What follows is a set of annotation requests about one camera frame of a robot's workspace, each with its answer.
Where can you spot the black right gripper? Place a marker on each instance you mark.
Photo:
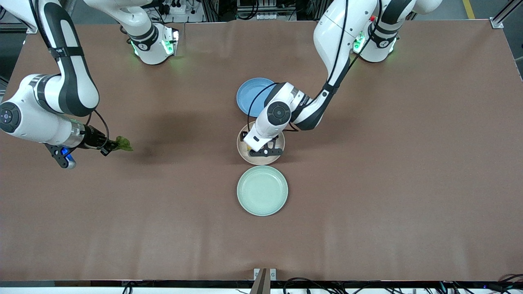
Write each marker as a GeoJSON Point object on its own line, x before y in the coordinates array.
{"type": "Point", "coordinates": [94, 139]}

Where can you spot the green lettuce leaf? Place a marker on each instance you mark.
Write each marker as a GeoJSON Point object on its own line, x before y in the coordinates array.
{"type": "Point", "coordinates": [124, 143]}

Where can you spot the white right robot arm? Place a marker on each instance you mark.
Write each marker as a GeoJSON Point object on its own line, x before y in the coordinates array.
{"type": "Point", "coordinates": [73, 81]}

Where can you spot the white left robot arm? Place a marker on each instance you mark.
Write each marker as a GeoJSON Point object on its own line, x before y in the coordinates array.
{"type": "Point", "coordinates": [335, 41]}

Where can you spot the brown table cover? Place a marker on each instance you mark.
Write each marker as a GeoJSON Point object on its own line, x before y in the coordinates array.
{"type": "Point", "coordinates": [122, 224]}

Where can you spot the blue plate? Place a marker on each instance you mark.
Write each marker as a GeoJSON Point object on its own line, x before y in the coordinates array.
{"type": "Point", "coordinates": [249, 92]}

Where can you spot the beige plate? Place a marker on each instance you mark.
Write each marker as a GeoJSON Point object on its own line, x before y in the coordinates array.
{"type": "Point", "coordinates": [259, 161]}

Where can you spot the white power strip with plugs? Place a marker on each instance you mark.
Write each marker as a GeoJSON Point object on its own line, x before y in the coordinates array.
{"type": "Point", "coordinates": [175, 7]}

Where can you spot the pale green plate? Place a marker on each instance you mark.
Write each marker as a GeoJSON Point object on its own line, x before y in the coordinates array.
{"type": "Point", "coordinates": [262, 190]}

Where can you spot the small white power strip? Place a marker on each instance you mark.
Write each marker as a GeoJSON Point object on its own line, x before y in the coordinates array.
{"type": "Point", "coordinates": [266, 16]}

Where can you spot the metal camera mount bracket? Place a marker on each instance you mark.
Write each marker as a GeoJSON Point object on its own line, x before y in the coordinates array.
{"type": "Point", "coordinates": [264, 286]}

